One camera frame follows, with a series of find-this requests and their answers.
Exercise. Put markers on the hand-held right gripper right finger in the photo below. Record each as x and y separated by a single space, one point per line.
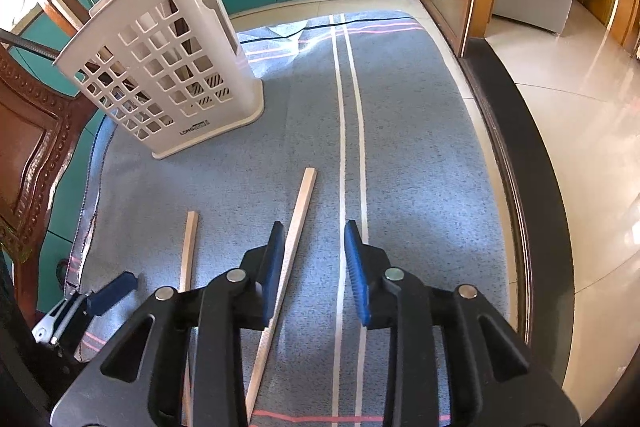
352 272

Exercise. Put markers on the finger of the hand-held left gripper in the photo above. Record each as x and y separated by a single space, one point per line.
112 292

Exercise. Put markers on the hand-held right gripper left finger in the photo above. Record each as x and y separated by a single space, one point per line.
275 269

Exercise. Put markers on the cream patterned chopstick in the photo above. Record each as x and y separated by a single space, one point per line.
300 217

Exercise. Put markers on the blue striped tablecloth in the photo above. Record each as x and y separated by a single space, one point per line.
425 157

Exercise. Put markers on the carved wooden chair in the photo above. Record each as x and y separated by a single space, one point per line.
30 147

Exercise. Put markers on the round black-rimmed table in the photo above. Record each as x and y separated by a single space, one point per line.
530 207

